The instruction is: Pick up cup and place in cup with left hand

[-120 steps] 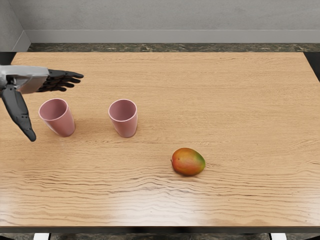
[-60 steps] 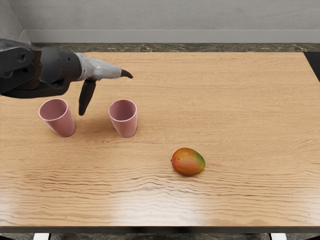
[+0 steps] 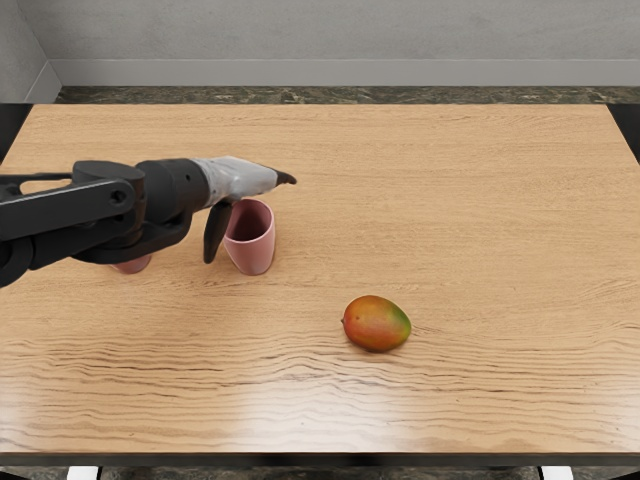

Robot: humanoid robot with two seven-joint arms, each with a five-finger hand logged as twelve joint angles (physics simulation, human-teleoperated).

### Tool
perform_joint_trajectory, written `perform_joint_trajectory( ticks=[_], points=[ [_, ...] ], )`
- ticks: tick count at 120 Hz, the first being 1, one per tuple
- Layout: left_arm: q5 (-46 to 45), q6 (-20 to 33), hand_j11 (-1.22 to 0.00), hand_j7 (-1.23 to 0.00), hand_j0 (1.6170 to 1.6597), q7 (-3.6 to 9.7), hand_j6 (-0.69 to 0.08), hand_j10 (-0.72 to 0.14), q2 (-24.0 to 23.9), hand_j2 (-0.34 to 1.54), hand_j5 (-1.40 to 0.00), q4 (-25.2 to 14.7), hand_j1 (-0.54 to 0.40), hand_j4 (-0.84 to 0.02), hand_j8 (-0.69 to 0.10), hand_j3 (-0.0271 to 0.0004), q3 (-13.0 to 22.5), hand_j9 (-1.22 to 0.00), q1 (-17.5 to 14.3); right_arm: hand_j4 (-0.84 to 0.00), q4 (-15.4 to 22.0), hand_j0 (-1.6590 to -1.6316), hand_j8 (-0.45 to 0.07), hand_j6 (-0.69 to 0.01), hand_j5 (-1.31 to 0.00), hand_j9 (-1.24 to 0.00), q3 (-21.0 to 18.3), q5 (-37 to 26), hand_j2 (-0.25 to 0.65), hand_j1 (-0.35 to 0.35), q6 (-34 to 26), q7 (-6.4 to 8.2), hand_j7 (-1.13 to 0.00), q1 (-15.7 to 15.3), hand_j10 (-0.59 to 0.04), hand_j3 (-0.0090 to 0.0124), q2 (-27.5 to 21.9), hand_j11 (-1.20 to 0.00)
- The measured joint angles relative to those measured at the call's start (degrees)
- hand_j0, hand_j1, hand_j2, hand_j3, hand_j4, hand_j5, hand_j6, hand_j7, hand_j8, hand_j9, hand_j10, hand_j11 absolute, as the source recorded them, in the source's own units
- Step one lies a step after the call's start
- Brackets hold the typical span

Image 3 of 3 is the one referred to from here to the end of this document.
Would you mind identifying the red-green mango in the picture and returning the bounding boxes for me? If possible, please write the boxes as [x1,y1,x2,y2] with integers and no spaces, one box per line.
[341,294,412,353]

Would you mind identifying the pink cup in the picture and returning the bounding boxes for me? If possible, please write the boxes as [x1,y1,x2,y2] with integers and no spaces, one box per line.
[110,253,153,275]
[222,198,277,277]

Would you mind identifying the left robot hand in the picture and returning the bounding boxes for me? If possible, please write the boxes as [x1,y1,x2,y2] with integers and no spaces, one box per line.
[190,155,298,265]

